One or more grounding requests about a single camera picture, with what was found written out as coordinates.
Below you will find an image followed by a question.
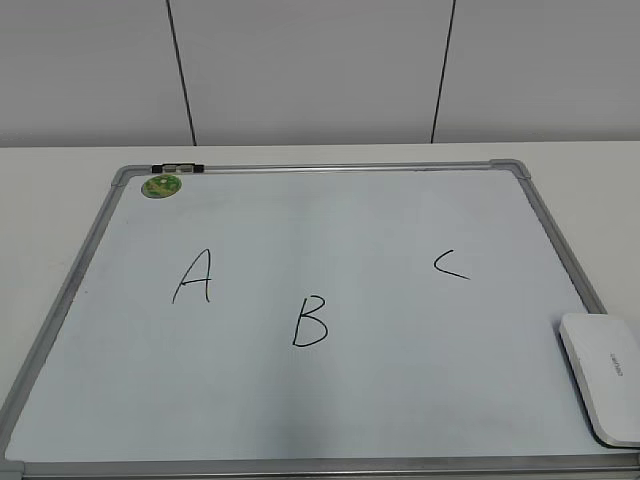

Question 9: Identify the green round magnet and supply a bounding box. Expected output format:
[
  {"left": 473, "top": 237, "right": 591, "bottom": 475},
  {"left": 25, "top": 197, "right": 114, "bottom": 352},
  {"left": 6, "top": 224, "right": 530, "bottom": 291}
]
[{"left": 141, "top": 174, "right": 182, "bottom": 199}]

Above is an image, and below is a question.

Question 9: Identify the white board with grey frame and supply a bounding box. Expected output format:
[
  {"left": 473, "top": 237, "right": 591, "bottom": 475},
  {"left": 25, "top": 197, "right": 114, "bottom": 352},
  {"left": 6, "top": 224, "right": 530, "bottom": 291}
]
[{"left": 1, "top": 160, "right": 639, "bottom": 479}]

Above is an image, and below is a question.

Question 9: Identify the white board eraser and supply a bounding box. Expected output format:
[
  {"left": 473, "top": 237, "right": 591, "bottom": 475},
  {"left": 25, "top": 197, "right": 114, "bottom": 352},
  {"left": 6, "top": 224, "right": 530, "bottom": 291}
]
[{"left": 559, "top": 313, "right": 639, "bottom": 448}]

